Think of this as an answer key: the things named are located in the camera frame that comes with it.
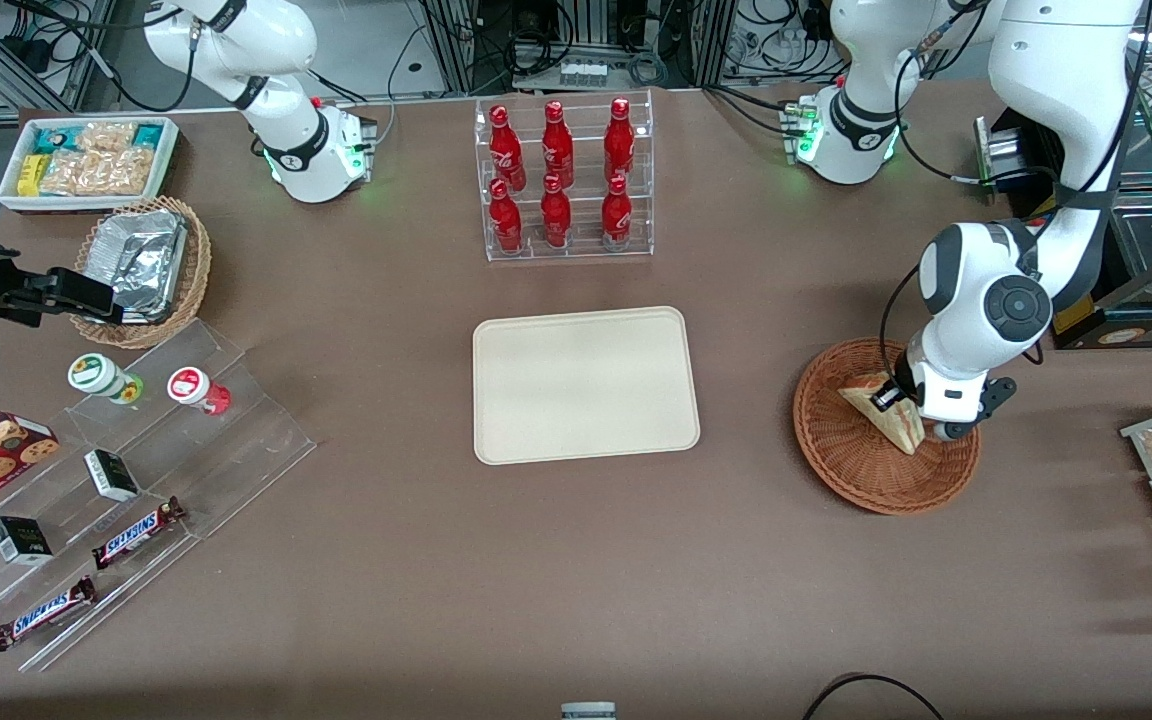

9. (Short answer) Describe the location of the triangular sandwich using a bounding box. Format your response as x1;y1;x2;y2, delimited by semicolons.
839;372;927;457

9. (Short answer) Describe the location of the aluminium foil tray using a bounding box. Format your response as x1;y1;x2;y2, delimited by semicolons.
82;209;189;324

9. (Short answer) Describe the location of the brown shallow wicker basket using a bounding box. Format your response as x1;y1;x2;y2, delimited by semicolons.
793;337;983;517

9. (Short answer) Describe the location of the light tan wicker basket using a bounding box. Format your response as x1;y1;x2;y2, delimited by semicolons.
70;196;212;350

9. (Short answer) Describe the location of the cream plastic serving tray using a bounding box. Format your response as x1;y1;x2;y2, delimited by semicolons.
473;306;701;466

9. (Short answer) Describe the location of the green lid sunflower cup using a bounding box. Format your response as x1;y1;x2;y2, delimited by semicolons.
68;353;145;406

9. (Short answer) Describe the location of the white plastic snack bin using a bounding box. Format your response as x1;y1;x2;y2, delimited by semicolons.
0;116;181;215

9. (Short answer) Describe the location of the clear bag of crackers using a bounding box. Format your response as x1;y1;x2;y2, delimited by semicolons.
76;120;137;153
41;148;159;197

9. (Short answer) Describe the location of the red lid strawberry cup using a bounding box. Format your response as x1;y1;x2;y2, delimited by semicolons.
167;367;232;417

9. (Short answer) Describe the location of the small black carton box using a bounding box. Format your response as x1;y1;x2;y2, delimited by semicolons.
0;516;54;566
84;449;141;503

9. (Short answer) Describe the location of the clear acrylic stepped shelf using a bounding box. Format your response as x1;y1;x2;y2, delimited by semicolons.
0;318;318;673

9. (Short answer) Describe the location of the Snickers chocolate bar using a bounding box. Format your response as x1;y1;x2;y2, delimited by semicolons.
0;576;98;653
91;497;187;571

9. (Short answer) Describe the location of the silver blue electronic box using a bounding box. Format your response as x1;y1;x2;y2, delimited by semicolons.
974;115;1063;197

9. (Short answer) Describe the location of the red cola bottle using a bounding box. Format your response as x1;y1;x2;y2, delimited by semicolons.
604;97;636;184
489;178;524;253
488;104;527;191
540;174;573;248
541;100;575;186
601;176;633;246

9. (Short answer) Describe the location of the clear acrylic bottle rack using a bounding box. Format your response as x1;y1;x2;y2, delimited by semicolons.
474;90;655;264

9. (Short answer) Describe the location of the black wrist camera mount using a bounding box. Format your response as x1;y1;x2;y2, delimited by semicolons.
978;376;1019;423

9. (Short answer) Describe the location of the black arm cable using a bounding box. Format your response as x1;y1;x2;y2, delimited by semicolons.
879;262;927;347

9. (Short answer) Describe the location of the black looped cable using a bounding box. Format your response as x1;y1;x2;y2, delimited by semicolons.
801;673;947;720

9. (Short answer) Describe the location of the aluminium frame rack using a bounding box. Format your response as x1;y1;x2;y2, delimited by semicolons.
421;0;737;93

